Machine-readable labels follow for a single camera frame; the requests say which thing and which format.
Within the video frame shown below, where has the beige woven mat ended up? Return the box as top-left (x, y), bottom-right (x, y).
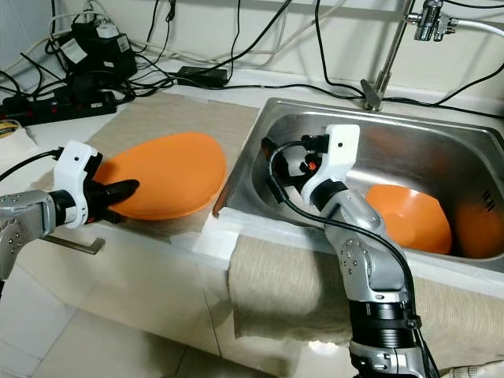
top-left (83, 92), bottom-right (251, 237)

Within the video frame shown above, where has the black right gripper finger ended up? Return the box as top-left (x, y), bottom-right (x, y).
top-left (259, 137), bottom-right (294, 180)

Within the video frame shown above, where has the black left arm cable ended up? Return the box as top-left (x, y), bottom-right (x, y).
top-left (0, 147), bottom-right (65, 183)

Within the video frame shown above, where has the black adapter cord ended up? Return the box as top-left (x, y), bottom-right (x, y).
top-left (227, 78), bottom-right (365, 101)

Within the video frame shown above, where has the dark cabinet handle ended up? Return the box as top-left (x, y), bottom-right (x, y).
top-left (46, 233), bottom-right (109, 256)

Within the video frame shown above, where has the white water hose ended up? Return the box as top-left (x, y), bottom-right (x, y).
top-left (452, 16), bottom-right (504, 38)

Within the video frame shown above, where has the orange plate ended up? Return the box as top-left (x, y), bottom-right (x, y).
top-left (93, 131), bottom-right (228, 222)

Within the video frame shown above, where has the yellow tape roll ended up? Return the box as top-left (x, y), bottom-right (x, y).
top-left (0, 119), bottom-right (38, 156)

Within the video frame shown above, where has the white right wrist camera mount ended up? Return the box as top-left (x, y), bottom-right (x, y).
top-left (300, 124), bottom-right (361, 208)

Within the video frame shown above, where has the black battery charger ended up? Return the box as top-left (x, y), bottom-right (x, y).
top-left (57, 19), bottom-right (136, 77)

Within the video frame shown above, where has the chrome water valve fitting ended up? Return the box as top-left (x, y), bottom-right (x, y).
top-left (405, 0), bottom-right (463, 43)

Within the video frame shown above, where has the white base cabinet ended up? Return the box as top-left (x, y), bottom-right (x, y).
top-left (8, 228), bottom-right (504, 378)

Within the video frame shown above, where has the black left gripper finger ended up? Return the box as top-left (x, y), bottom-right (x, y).
top-left (91, 178), bottom-right (142, 212)

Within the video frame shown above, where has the beige cloth towel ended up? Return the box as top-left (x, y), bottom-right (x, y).
top-left (228, 235), bottom-right (504, 349)

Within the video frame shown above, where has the black power adapter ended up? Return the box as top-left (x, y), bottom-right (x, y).
top-left (176, 66), bottom-right (230, 88)

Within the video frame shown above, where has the orange bowl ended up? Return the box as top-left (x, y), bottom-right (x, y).
top-left (365, 184), bottom-right (455, 256)

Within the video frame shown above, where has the steel faucet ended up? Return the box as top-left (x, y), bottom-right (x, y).
top-left (360, 0), bottom-right (424, 112)

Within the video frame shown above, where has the stainless steel sink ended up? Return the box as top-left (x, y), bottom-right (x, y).
top-left (212, 98), bottom-right (504, 278)

